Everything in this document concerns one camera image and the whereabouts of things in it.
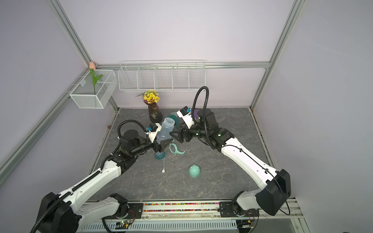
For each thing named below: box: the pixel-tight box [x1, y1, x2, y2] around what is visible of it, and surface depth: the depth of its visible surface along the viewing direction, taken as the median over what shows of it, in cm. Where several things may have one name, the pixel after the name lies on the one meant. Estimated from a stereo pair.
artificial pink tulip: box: [89, 61, 104, 96], surface depth 91 cm
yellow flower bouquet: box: [135, 89, 161, 104], surface depth 96 cm
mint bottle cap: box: [188, 164, 201, 178], surface depth 86 cm
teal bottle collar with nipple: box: [154, 150, 167, 160], surface depth 95 cm
